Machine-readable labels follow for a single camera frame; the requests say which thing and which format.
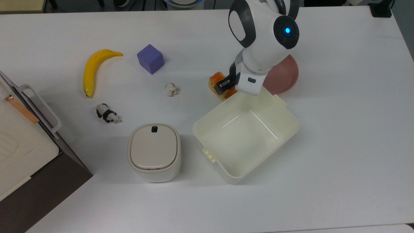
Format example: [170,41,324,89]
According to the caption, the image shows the cream open square storage box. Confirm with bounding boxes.
[192,86,300,185]

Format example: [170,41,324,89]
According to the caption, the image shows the beige appliance with handle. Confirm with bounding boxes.
[0,70,94,233]

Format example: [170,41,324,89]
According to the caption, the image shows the black corner table clamp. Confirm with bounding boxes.
[370,0,394,18]

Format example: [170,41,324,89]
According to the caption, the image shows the small cream lidded trash can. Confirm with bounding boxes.
[127,123,182,183]

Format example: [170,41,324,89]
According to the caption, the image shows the pink round plate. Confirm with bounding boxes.
[262,54,300,95]

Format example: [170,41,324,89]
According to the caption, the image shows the crumpled white paper ball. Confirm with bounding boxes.
[165,82,179,97]

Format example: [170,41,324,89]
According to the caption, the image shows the black white panda figurine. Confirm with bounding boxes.
[96,103,123,124]

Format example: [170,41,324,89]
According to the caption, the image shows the yellowish wooden table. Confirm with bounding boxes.
[0,0,46,14]

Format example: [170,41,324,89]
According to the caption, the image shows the dark robot gripper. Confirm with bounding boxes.
[215,62,269,96]

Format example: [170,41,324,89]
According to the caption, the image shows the purple cube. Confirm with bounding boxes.
[136,44,165,75]

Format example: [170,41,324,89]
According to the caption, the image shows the yellow banana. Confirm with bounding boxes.
[83,49,124,98]

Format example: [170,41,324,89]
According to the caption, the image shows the cream plastic container with handle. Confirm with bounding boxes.
[0,78,62,202]

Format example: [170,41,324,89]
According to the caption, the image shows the orange glazed bread loaf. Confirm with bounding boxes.
[208,71,239,101]

